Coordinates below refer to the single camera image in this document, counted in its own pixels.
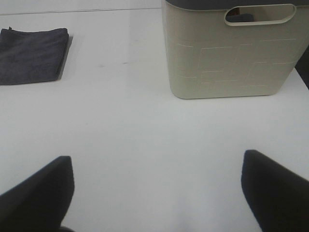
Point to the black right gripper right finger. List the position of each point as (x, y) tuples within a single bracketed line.
[(277, 197)]

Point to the dark grey towel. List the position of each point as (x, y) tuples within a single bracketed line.
[(31, 57)]

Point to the beige plastic storage bin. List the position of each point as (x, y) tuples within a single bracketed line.
[(232, 48)]

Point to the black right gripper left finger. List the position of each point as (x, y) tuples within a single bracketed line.
[(39, 203)]

